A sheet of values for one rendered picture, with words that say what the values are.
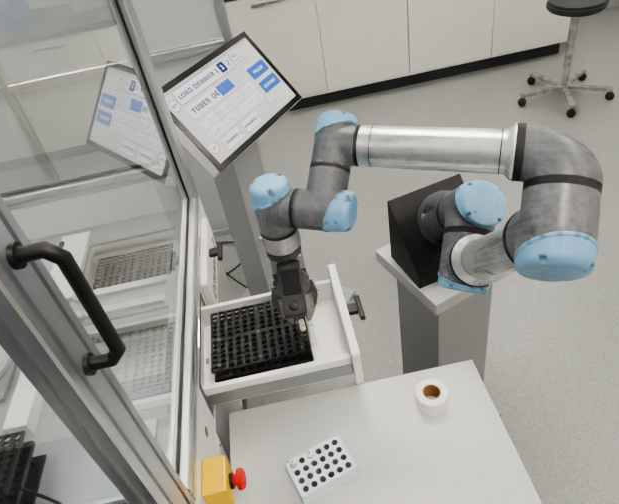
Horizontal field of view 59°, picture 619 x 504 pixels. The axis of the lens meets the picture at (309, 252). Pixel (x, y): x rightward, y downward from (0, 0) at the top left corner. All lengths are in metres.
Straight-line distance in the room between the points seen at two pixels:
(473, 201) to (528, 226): 0.40
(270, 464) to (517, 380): 1.27
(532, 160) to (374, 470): 0.67
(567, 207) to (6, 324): 0.75
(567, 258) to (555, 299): 1.69
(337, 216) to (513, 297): 1.69
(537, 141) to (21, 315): 0.75
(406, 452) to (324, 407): 0.21
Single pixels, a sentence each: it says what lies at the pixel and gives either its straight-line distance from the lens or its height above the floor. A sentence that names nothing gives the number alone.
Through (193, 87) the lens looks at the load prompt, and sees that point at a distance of 1.84.
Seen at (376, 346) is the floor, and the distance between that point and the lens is 2.34.
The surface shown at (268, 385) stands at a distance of 1.21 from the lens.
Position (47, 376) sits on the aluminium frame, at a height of 1.40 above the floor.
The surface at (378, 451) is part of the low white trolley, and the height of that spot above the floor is 0.76.
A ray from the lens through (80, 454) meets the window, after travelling 0.78.
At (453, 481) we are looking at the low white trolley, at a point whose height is 0.76.
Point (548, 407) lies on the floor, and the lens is 2.22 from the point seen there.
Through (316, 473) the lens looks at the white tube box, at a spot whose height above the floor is 0.78.
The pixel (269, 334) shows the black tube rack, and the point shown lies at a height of 0.90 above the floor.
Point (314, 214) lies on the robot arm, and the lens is 0.96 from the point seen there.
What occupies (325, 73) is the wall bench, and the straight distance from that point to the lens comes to 4.12.
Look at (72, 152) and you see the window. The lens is 0.83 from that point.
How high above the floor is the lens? 1.82
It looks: 40 degrees down
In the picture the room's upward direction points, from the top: 12 degrees counter-clockwise
